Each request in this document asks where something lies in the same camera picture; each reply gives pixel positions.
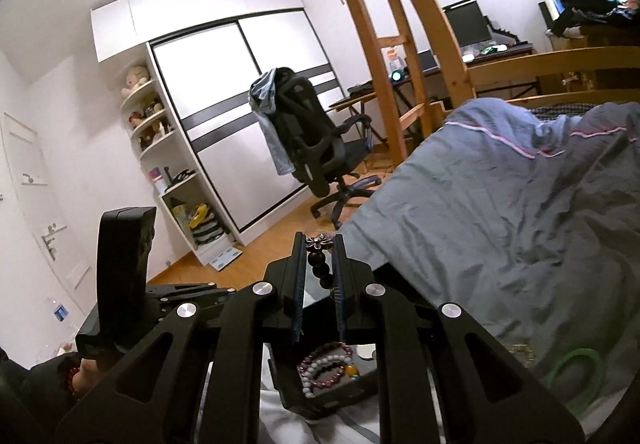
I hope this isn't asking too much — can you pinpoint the white corner shelf unit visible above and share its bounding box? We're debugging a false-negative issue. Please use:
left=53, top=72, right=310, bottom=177
left=119, top=43, right=242, bottom=268

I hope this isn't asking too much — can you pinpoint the silver door handle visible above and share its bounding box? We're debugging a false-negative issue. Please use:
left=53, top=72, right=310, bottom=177
left=41, top=223, right=61, bottom=261

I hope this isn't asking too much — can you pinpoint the checkered bed sheet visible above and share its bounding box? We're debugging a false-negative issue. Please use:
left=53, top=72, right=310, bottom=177
left=525, top=104, right=606, bottom=122

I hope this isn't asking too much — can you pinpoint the green jade bangle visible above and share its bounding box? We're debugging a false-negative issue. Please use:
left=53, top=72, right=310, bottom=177
left=550, top=347, right=607, bottom=417

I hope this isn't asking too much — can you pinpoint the purple bead bracelet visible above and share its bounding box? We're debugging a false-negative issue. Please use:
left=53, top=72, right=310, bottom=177
left=300, top=360, right=351, bottom=388

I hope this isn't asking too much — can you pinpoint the clear plastic bottle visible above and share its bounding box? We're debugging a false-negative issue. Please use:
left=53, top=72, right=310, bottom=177
left=384, top=46, right=405, bottom=74

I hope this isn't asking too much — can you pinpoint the wooden desk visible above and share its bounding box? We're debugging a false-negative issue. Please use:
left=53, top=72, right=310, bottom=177
left=327, top=41, right=537, bottom=145

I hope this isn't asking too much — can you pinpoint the pink and white bead bracelet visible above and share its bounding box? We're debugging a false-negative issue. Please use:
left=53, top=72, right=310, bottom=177
left=298, top=341, right=354, bottom=398

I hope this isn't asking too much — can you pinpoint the laptop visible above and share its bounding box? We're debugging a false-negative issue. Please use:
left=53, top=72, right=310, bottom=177
left=409, top=49, right=442, bottom=76

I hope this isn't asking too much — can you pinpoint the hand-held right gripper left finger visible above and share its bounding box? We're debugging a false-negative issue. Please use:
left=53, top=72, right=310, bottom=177
left=55, top=232, right=307, bottom=444

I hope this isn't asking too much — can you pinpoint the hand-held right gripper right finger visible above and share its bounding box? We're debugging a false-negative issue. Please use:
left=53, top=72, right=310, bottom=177
left=332, top=233, right=587, bottom=444

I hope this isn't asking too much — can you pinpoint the red bead wrist bracelet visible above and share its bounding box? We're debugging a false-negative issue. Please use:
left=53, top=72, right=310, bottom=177
left=66, top=358, right=85, bottom=397

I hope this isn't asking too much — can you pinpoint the person's left forearm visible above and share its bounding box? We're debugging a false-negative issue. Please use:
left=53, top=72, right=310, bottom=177
left=0, top=346, right=83, bottom=444

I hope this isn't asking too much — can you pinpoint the dark bead bracelet with flower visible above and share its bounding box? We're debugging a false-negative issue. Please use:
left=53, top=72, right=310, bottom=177
left=305, top=234, right=335, bottom=297

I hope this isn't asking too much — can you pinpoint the yellow bag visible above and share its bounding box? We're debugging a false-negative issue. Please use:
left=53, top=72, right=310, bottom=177
left=186, top=204, right=211, bottom=229

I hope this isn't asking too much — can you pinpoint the striped bag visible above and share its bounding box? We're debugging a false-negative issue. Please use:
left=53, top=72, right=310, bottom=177
left=192, top=216, right=227, bottom=247

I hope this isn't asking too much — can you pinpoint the gold chain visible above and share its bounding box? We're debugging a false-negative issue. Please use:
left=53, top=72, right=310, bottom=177
left=509, top=343, right=537, bottom=366

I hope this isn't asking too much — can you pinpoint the black office chair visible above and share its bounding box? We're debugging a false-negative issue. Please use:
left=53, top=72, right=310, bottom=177
left=250, top=66, right=384, bottom=231

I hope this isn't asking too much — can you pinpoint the white plush toy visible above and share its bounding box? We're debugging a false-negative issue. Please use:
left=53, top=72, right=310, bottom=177
left=121, top=65, right=151, bottom=97

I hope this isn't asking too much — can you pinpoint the white door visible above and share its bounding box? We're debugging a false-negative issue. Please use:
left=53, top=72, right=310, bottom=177
left=0, top=111, right=93, bottom=325

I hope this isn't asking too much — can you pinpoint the bathroom scale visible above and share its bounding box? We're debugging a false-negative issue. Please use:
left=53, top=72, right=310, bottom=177
left=209, top=246, right=244, bottom=271

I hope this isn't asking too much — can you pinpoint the brown plush toy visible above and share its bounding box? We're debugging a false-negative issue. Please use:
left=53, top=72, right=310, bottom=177
left=142, top=96, right=165, bottom=121

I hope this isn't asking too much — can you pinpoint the denim jacket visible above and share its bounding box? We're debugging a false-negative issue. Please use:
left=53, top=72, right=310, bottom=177
left=248, top=68, right=297, bottom=176

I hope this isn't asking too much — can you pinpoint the white cloth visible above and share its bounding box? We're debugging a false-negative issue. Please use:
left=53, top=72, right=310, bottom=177
left=194, top=358, right=443, bottom=444

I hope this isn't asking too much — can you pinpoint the white sliding door wardrobe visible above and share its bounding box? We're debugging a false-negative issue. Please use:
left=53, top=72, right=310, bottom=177
left=90, top=0, right=352, bottom=247

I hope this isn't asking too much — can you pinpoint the grey blanket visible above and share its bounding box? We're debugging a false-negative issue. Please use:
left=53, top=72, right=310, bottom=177
left=339, top=96, right=640, bottom=430

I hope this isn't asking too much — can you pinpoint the black computer monitor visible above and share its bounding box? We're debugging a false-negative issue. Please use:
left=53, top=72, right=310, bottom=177
left=442, top=0, right=494, bottom=54

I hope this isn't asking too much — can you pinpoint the pile of dark clothes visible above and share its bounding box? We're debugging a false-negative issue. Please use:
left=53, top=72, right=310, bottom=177
left=547, top=0, right=640, bottom=37

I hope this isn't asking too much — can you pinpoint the person's left hand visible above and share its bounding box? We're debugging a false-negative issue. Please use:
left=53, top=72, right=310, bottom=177
left=79, top=358, right=107, bottom=392

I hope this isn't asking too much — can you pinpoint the black jewelry box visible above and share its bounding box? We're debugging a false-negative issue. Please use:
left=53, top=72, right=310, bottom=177
left=269, top=269, right=382, bottom=421

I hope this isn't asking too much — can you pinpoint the wooden bunk bed frame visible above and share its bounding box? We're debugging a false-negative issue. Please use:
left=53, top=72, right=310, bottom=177
left=350, top=0, right=640, bottom=135

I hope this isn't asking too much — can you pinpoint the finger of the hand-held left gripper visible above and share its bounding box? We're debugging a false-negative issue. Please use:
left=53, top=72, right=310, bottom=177
left=145, top=282, right=238, bottom=321

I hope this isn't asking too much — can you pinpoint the wooden ladder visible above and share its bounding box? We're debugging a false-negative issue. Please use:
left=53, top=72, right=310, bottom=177
left=320, top=0, right=437, bottom=166

